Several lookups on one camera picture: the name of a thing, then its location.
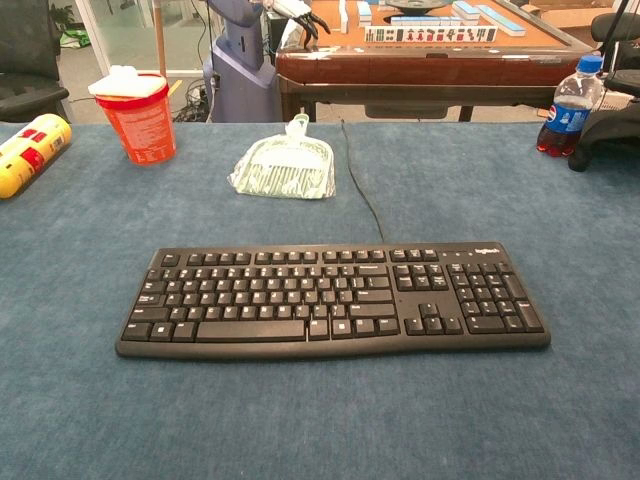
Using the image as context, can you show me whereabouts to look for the black background robot hand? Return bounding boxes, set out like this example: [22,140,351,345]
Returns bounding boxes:
[293,10,332,51]

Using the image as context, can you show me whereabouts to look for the black Logitech keyboard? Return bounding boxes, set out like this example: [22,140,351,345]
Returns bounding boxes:
[114,241,553,362]

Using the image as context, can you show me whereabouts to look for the blue robot body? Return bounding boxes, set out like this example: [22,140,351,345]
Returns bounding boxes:
[202,0,284,124]

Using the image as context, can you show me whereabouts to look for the row of mahjong tiles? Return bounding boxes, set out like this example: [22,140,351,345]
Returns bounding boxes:
[363,24,499,45]

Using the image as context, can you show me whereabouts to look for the brown mahjong table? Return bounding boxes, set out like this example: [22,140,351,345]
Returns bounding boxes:
[274,0,596,124]

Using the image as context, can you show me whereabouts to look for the clear plastic dustpan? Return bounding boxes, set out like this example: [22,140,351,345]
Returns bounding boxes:
[227,113,337,201]

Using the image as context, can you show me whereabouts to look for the wooden pole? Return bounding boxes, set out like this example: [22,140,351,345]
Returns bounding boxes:
[152,0,169,79]

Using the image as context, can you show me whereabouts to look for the stacked blue mahjong tiles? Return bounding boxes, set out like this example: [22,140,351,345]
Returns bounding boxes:
[451,0,527,37]

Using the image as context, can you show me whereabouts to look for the orange cup with white lid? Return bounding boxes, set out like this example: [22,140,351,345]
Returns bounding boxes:
[87,64,178,167]

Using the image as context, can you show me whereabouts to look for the Pepsi cola bottle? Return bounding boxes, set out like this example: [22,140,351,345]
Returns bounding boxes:
[536,53,605,159]

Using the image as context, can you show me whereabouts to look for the black office chair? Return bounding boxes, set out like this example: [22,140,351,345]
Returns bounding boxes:
[0,0,71,124]

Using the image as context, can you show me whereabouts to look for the yellow cylindrical can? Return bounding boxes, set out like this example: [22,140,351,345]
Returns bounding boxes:
[0,113,73,201]

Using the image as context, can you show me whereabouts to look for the blue table cloth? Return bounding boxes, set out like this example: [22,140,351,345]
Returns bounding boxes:
[0,121,640,480]

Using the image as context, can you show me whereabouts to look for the black keyboard cable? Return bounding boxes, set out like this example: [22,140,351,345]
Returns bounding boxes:
[340,118,386,245]

